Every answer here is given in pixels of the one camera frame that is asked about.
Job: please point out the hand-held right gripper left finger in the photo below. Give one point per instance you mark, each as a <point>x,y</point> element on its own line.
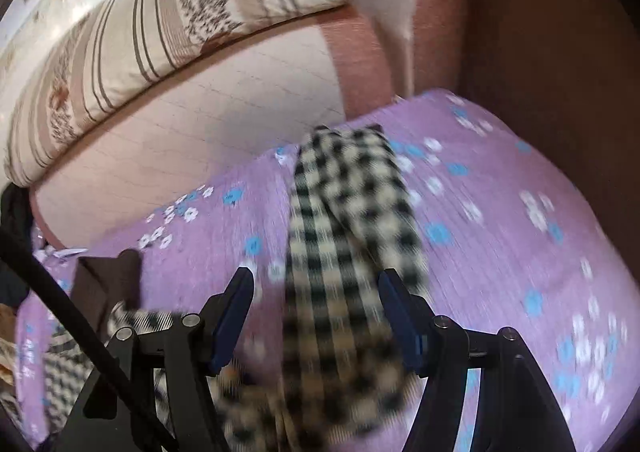
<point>233,322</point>

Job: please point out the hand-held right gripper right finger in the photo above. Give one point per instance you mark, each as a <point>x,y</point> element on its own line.
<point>400,323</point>

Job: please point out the black and beige checkered garment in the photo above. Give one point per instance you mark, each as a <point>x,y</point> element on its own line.
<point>340,252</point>

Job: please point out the dark clothes pile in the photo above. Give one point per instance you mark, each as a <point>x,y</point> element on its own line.
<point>14,242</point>

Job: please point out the purple floral bedsheet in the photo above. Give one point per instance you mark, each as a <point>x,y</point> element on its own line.
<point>500,212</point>

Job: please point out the lilac frilled cloth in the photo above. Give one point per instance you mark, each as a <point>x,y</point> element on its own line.
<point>62,254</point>

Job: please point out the pink padded headboard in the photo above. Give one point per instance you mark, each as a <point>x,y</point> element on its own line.
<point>210,122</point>

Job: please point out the animal print blanket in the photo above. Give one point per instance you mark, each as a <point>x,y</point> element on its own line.
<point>6,347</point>

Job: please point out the beige striped pillow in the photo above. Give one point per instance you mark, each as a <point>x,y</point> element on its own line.
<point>150,32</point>

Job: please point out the brown wooden panel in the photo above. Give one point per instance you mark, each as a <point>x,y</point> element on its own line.
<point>550,57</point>

